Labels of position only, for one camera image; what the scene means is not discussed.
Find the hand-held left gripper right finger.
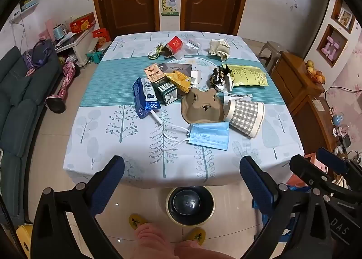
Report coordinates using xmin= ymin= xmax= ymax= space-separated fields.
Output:
xmin=239 ymin=155 xmax=333 ymax=259

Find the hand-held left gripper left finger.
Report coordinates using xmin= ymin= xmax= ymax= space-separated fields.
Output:
xmin=30 ymin=155 xmax=125 ymax=259

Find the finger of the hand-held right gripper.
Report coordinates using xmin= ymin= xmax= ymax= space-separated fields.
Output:
xmin=316 ymin=147 xmax=362 ymax=180
xmin=289 ymin=154 xmax=351 ymax=196

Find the grey checked paper cup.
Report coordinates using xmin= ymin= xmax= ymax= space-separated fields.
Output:
xmin=223 ymin=99 xmax=265 ymax=138

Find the brown bear-shaped paper tray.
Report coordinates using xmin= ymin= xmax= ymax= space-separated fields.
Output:
xmin=181 ymin=87 xmax=225 ymax=124

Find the silver cardboard box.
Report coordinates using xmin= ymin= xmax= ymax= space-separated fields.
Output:
xmin=157 ymin=63 xmax=193 ymax=76

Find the clear plastic blister pack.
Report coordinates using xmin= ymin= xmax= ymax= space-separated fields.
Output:
xmin=181 ymin=37 xmax=200 ymax=50

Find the yellow slipper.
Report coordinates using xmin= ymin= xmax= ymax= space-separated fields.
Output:
xmin=129 ymin=214 xmax=150 ymax=231
xmin=185 ymin=227 xmax=206 ymax=246

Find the tree print tablecloth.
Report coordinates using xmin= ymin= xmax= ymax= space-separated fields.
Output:
xmin=63 ymin=31 xmax=305 ymax=190

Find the blue face mask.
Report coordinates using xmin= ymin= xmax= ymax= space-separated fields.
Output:
xmin=162 ymin=122 xmax=230 ymax=151

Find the person's left leg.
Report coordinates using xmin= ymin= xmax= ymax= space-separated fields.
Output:
xmin=135 ymin=222 xmax=181 ymax=259

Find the person's leg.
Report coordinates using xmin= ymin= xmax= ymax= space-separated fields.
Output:
xmin=173 ymin=239 xmax=246 ymax=259
xmin=135 ymin=222 xmax=181 ymax=259

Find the brown wooden cabinet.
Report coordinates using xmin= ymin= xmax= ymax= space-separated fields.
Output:
xmin=271 ymin=51 xmax=345 ymax=160

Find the person's right leg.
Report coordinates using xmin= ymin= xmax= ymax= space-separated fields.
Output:
xmin=173 ymin=239 xmax=246 ymax=259

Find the bowl of fruit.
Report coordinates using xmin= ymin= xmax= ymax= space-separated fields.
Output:
xmin=305 ymin=60 xmax=326 ymax=82

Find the white label strip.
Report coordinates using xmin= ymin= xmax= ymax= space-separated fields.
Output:
xmin=224 ymin=92 xmax=253 ymax=99

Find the blue milk carton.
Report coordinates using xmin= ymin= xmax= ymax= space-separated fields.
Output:
xmin=132 ymin=77 xmax=164 ymax=125

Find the yellow plastic item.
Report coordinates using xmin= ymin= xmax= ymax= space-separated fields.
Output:
xmin=15 ymin=225 xmax=34 ymax=259

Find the yellow-green plastic packet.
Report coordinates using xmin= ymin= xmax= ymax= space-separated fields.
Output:
xmin=226 ymin=64 xmax=268 ymax=87

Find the pink patterned hoverboard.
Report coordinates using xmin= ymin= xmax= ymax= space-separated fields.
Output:
xmin=45 ymin=61 xmax=81 ymax=114

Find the green cardboard box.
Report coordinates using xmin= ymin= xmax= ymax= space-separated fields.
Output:
xmin=153 ymin=78 xmax=178 ymax=106

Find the crumpled black gold wrapper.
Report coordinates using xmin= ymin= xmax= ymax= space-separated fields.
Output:
xmin=209 ymin=64 xmax=235 ymax=92

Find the beige plastic stool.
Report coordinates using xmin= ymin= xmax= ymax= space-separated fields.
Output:
xmin=258 ymin=41 xmax=287 ymax=65

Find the peach paper packet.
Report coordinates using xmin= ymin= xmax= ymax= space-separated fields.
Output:
xmin=144 ymin=63 xmax=164 ymax=82

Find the yellow snack wrapper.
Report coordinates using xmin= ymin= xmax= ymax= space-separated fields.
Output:
xmin=164 ymin=72 xmax=193 ymax=94

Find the green plastic toy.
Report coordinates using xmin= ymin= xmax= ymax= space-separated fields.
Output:
xmin=86 ymin=50 xmax=104 ymax=64

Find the dark teal sofa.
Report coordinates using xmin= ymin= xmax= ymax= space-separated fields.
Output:
xmin=0 ymin=47 xmax=64 ymax=225

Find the white low cabinet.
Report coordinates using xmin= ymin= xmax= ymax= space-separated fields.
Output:
xmin=55 ymin=29 xmax=95 ymax=67

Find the crumpled beige paper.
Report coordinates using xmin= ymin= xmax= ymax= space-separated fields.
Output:
xmin=209 ymin=39 xmax=231 ymax=62

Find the purple bag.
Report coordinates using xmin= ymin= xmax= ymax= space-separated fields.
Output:
xmin=23 ymin=40 xmax=57 ymax=77

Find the red gift bag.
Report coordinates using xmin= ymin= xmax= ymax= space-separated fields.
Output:
xmin=92 ymin=28 xmax=111 ymax=48

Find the small red box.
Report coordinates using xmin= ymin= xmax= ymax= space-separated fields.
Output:
xmin=165 ymin=36 xmax=183 ymax=57

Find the light blue thread spool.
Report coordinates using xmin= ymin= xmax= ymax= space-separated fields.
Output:
xmin=54 ymin=25 xmax=68 ymax=40

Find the red orange gift box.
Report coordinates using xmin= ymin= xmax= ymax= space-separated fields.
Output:
xmin=70 ymin=13 xmax=96 ymax=33

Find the pink box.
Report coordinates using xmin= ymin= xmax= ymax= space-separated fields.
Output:
xmin=45 ymin=18 xmax=61 ymax=41

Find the black cable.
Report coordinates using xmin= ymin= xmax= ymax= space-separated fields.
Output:
xmin=324 ymin=86 xmax=362 ymax=107

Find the wall niche with pink item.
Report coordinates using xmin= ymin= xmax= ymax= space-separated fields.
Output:
xmin=317 ymin=24 xmax=348 ymax=67

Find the wall niche with picture frame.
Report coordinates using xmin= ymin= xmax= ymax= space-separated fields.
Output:
xmin=331 ymin=0 xmax=355 ymax=33

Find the white wall shelf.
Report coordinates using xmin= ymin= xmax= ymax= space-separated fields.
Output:
xmin=13 ymin=0 xmax=38 ymax=19

